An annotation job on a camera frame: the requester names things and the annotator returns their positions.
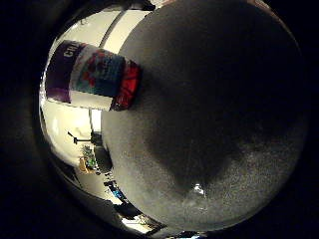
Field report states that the yogurt cup with purple label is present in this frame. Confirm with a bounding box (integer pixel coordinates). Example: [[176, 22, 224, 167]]
[[44, 39, 143, 113]]

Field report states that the black tripod stand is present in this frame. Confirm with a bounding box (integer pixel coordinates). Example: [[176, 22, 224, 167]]
[[67, 130, 104, 147]]

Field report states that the green plant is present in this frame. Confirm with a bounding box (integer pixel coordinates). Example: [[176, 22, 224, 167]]
[[81, 144, 98, 169]]

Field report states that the wooden shelf with items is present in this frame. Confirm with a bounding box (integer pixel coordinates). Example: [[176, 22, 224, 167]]
[[77, 156, 101, 176]]

